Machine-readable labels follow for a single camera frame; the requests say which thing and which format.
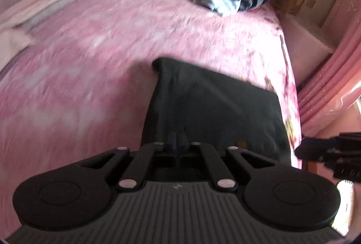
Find dark grey pants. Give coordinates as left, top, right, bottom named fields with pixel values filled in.
left=140, top=57, right=292, bottom=177

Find pink bin with white lid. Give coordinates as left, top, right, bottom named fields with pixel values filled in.
left=282, top=14, right=337, bottom=86

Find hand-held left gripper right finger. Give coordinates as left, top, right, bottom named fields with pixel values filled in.
left=178, top=131, right=275, bottom=192

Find pink curtain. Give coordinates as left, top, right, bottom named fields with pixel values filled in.
left=297, top=0, right=361, bottom=137

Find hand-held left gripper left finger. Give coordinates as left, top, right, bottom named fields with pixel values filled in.
left=80, top=131, right=178, bottom=192

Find bed with pink floral sheet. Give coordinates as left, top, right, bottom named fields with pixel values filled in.
left=0, top=0, right=302, bottom=233

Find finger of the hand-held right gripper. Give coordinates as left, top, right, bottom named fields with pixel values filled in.
left=295, top=136, right=342, bottom=162

